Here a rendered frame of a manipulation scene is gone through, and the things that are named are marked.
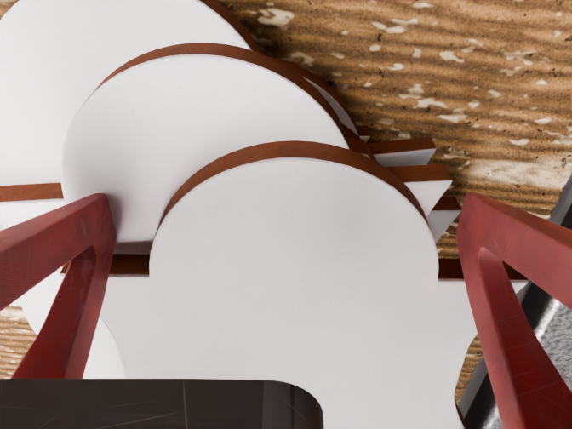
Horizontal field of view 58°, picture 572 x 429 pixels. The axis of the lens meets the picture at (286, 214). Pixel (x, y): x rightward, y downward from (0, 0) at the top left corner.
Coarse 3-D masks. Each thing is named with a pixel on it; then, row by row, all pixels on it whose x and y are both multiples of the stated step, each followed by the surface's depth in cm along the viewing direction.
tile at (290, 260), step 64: (192, 192) 12; (256, 192) 12; (320, 192) 11; (384, 192) 11; (128, 256) 14; (192, 256) 13; (256, 256) 13; (320, 256) 13; (384, 256) 13; (128, 320) 14; (192, 320) 14; (256, 320) 14; (320, 320) 14; (384, 320) 14; (448, 320) 14; (320, 384) 15; (384, 384) 15; (448, 384) 15
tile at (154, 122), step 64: (128, 64) 11; (192, 64) 11; (256, 64) 11; (128, 128) 12; (192, 128) 12; (256, 128) 12; (320, 128) 12; (0, 192) 13; (64, 192) 13; (128, 192) 13
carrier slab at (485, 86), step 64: (0, 0) 16; (256, 0) 16; (320, 0) 15; (384, 0) 15; (448, 0) 15; (512, 0) 15; (320, 64) 17; (384, 64) 17; (448, 64) 17; (512, 64) 17; (384, 128) 18; (448, 128) 18; (512, 128) 18; (448, 192) 19; (512, 192) 19; (448, 256) 21; (0, 320) 24
